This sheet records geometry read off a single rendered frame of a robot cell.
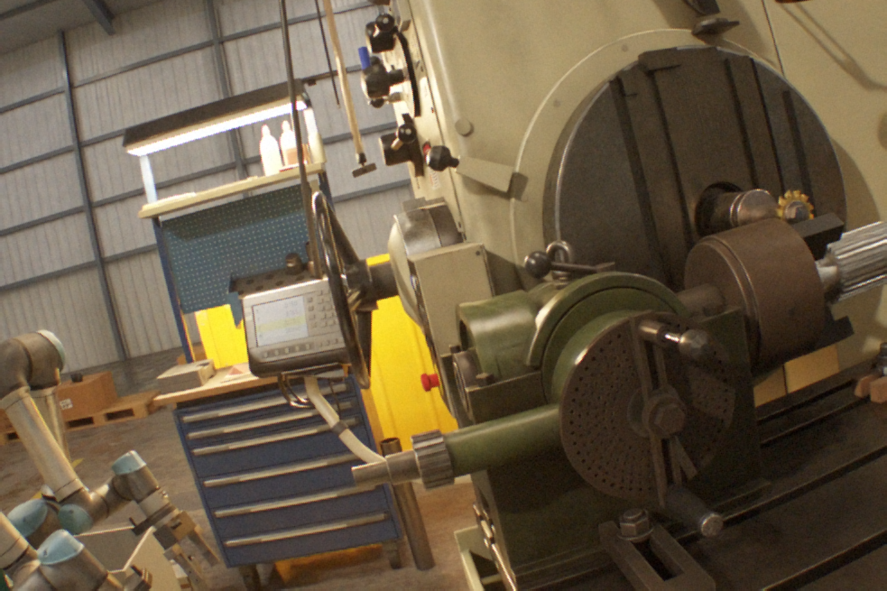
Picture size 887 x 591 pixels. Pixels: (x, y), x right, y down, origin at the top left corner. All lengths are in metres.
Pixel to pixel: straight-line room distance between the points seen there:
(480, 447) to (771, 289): 0.40
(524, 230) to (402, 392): 2.94
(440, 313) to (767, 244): 0.48
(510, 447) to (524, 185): 0.56
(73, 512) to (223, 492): 1.46
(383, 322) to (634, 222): 2.95
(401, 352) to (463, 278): 2.94
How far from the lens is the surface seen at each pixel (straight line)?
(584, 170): 1.12
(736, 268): 0.89
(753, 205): 1.09
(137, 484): 1.73
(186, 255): 3.42
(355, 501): 3.00
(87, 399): 8.46
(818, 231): 0.96
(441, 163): 1.12
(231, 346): 4.05
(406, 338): 4.01
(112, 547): 2.87
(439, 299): 1.08
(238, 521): 3.11
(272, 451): 2.97
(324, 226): 1.26
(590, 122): 1.13
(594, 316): 0.77
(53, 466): 1.73
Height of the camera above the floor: 1.41
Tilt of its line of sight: 3 degrees down
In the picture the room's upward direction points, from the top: 13 degrees counter-clockwise
